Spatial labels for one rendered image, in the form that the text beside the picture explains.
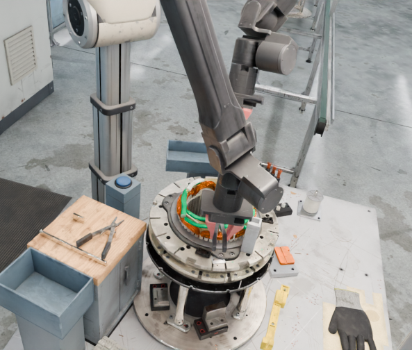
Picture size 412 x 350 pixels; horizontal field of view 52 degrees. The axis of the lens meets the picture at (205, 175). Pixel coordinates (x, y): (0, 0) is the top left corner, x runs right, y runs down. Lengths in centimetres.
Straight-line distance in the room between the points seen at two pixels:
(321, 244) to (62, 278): 89
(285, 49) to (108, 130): 67
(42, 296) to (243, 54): 67
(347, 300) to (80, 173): 201
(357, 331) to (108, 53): 103
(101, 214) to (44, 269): 18
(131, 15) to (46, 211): 171
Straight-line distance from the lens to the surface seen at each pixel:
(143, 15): 117
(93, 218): 107
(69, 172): 293
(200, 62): 62
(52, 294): 104
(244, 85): 87
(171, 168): 128
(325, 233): 159
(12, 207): 271
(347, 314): 136
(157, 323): 120
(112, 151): 136
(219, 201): 81
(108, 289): 106
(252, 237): 95
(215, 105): 66
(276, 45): 85
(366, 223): 171
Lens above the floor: 182
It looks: 38 degrees down
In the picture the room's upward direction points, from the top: 9 degrees clockwise
